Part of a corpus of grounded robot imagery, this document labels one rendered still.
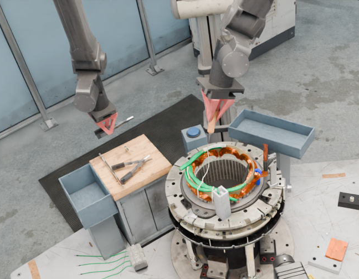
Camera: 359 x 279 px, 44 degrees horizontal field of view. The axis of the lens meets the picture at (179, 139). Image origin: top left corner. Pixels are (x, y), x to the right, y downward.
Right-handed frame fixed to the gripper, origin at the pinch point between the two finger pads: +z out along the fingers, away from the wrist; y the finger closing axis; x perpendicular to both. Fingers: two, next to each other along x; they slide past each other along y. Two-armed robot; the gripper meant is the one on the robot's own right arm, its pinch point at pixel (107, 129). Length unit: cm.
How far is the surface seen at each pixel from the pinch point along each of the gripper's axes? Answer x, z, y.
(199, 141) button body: 26.0, 16.7, 6.4
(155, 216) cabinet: 2.1, 30.3, 13.1
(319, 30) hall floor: 240, 123, -148
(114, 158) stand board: -0.8, 12.0, -0.6
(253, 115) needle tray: 45.6, 14.6, 10.3
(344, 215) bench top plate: 54, 41, 44
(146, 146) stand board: 9.5, 12.1, 1.6
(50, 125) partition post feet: 1, 118, -186
